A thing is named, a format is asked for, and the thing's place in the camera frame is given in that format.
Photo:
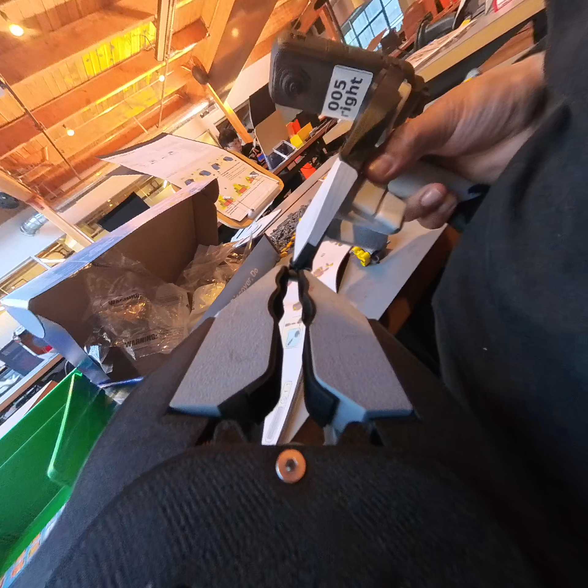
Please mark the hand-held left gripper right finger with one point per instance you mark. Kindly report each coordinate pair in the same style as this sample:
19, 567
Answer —
353, 358

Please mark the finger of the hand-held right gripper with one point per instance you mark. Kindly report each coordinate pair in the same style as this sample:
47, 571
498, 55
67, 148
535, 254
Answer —
326, 202

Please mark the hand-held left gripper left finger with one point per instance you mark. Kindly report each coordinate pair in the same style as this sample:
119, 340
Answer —
229, 353

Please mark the person's right hand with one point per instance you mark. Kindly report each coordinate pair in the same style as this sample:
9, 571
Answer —
459, 133

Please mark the pile of loose building bricks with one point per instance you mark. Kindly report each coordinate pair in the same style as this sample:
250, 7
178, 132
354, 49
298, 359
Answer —
287, 229

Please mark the white building instruction booklet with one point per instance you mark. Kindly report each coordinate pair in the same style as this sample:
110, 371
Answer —
291, 349

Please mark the grey yellow brick subassembly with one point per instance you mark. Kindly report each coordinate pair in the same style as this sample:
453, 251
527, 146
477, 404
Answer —
363, 256

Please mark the clear plastic bag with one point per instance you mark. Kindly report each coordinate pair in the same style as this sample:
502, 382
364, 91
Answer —
138, 312

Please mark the instruction sheet display stand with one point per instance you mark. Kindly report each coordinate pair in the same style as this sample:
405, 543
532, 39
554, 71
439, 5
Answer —
193, 160

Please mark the dark grey cardboard box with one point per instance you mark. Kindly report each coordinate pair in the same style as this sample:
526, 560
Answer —
151, 239

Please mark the white paper sheet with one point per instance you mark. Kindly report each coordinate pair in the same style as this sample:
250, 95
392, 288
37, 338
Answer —
436, 46

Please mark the person's dark top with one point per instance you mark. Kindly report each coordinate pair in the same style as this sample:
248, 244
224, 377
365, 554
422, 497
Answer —
528, 321

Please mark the green plastic bin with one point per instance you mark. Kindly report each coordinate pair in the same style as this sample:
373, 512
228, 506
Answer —
27, 459

